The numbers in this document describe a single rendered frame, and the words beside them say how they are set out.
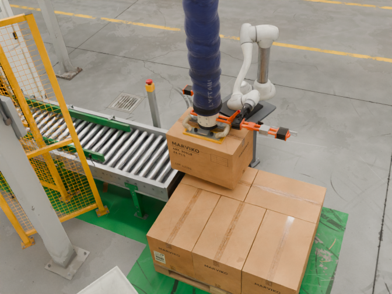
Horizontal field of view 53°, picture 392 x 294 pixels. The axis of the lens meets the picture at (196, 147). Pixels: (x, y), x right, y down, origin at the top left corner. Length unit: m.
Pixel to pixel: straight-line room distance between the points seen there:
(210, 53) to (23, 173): 1.56
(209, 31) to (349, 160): 2.53
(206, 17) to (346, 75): 3.64
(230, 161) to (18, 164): 1.51
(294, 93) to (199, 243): 2.96
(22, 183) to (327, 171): 2.98
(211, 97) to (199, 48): 0.41
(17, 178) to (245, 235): 1.72
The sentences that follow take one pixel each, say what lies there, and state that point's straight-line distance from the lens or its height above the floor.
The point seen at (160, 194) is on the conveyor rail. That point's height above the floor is 0.49.
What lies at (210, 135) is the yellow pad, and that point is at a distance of 3.08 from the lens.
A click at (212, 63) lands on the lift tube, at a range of 2.73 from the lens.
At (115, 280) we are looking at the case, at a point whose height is 1.02.
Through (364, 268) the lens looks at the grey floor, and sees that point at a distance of 3.78.
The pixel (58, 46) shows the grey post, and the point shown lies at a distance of 6.23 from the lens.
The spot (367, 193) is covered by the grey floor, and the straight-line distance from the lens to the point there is 4.32.
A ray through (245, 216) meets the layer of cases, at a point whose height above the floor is 0.54.
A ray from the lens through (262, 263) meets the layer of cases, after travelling 3.01.
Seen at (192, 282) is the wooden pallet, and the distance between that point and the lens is 3.54.
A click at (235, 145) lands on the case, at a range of 3.04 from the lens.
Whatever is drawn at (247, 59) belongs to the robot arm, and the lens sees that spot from 3.35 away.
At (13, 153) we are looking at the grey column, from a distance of 2.93.
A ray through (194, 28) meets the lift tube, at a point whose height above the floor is 1.98.
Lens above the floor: 3.12
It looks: 43 degrees down
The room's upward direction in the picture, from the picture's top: 6 degrees counter-clockwise
